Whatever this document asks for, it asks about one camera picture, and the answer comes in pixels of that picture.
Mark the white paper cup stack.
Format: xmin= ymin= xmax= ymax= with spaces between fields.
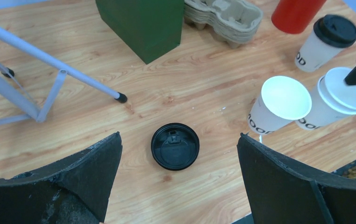
xmin=295 ymin=67 xmax=356 ymax=130

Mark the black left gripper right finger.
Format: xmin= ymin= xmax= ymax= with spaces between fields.
xmin=237 ymin=133 xmax=356 ymax=224

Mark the black coffee cup lid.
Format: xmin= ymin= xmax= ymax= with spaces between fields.
xmin=313 ymin=14 xmax=356 ymax=48

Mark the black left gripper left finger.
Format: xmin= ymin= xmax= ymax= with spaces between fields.
xmin=0 ymin=133 xmax=122 ymax=224

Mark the white tripod stand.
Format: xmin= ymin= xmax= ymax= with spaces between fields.
xmin=0 ymin=27 xmax=127 ymax=126

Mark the red cylindrical straw holder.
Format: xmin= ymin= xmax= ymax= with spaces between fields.
xmin=271 ymin=0 xmax=326 ymax=34

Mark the green paper bag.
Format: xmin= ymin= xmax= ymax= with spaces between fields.
xmin=96 ymin=0 xmax=184 ymax=64

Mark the white paper coffee cup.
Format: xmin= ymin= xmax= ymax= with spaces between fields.
xmin=294 ymin=31 xmax=343 ymax=72

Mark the cardboard cup carrier stack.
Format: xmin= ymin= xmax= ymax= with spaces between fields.
xmin=184 ymin=0 xmax=263 ymax=49

